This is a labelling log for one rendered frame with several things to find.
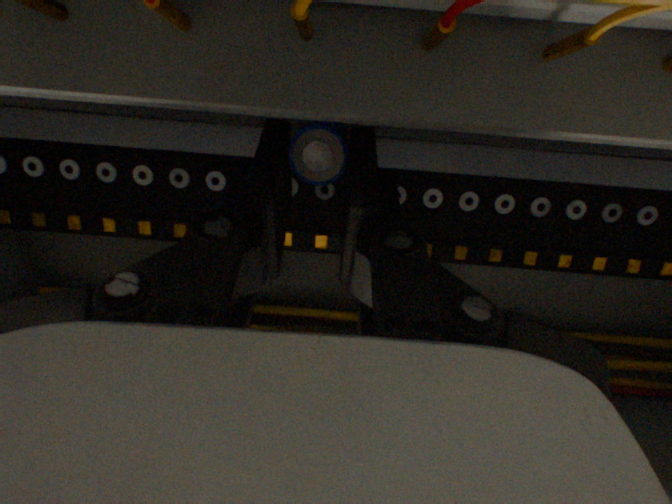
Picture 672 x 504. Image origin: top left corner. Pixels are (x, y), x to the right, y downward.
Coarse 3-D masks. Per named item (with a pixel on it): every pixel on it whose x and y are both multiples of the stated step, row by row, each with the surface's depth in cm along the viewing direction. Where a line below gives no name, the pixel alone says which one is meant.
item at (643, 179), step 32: (0, 128) 20; (32, 128) 20; (64, 128) 20; (96, 128) 20; (128, 128) 20; (160, 128) 20; (192, 128) 20; (224, 128) 20; (256, 128) 19; (384, 160) 20; (416, 160) 20; (448, 160) 20; (480, 160) 20; (512, 160) 20; (544, 160) 20; (576, 160) 20; (608, 160) 20; (640, 160) 20
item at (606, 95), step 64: (0, 0) 6; (64, 0) 6; (128, 0) 6; (192, 0) 6; (256, 0) 6; (640, 0) 4; (0, 64) 6; (64, 64) 6; (128, 64) 6; (192, 64) 6; (256, 64) 6; (320, 64) 6; (384, 64) 6; (448, 64) 6; (512, 64) 6; (576, 64) 6; (640, 64) 6; (448, 128) 7; (512, 128) 7; (576, 128) 7; (640, 128) 7
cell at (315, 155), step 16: (304, 128) 11; (320, 128) 11; (336, 128) 11; (304, 144) 11; (320, 144) 11; (336, 144) 11; (304, 160) 11; (320, 160) 11; (336, 160) 11; (304, 176) 11; (320, 176) 11; (336, 176) 11
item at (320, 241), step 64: (0, 192) 21; (64, 192) 21; (128, 192) 21; (192, 192) 21; (448, 192) 21; (512, 192) 21; (576, 192) 21; (640, 192) 21; (448, 256) 22; (512, 256) 22; (576, 256) 22; (640, 256) 22
